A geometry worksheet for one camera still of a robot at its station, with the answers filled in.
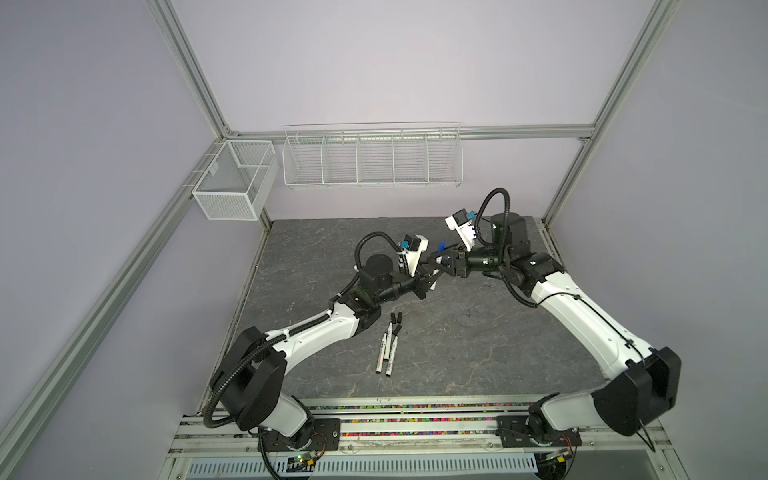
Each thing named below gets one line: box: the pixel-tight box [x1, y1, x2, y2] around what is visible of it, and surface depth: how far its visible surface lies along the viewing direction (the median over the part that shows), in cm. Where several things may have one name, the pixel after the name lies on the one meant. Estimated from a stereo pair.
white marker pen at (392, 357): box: [386, 336, 398, 377], surface depth 87 cm
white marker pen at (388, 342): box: [383, 322, 393, 362], surface depth 90 cm
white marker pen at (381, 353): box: [376, 332, 387, 374], surface depth 88 cm
